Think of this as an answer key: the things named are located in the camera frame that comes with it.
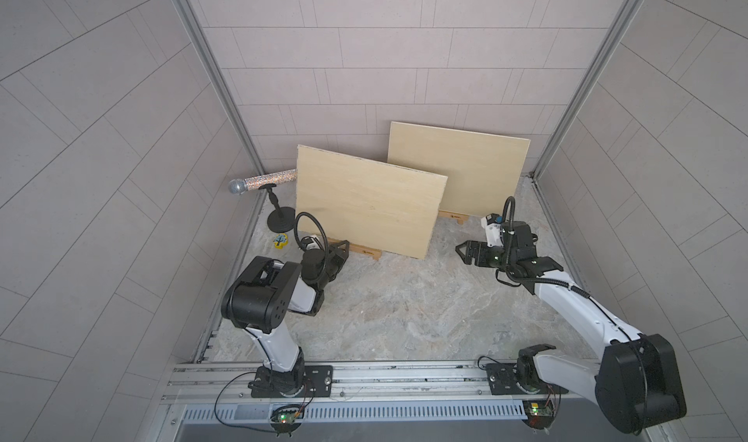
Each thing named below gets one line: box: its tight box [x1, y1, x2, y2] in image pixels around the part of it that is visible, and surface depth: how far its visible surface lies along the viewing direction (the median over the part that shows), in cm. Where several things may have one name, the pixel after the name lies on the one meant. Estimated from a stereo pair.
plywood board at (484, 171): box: [387, 120, 531, 217], surface depth 93 cm
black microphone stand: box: [259, 183, 297, 233], surface depth 103 cm
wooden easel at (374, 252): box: [327, 237, 383, 260], surface depth 91 cm
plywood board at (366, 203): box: [296, 144, 449, 259], surface depth 84 cm
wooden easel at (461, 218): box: [438, 209, 470, 225], surface depth 101 cm
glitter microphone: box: [227, 168, 299, 194], surface depth 87 cm
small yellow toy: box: [273, 232, 290, 250], surface depth 98 cm
